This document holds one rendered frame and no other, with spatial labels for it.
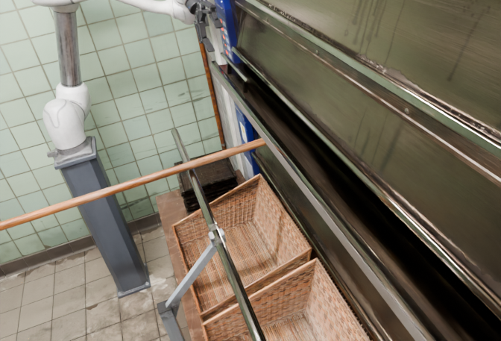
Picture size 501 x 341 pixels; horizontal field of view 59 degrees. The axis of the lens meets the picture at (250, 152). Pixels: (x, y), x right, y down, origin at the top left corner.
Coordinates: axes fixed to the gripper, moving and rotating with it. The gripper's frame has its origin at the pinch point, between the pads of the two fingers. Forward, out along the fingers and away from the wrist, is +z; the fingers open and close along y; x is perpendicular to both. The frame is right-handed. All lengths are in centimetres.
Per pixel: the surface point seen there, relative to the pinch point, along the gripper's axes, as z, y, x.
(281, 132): 61, -26, 13
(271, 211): 64, 45, -11
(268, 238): 72, 58, -9
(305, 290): 101, 29, 1
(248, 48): 15.4, -9.1, -5.1
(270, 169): 50, 31, -12
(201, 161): 45, 12, 24
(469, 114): 94, -87, 26
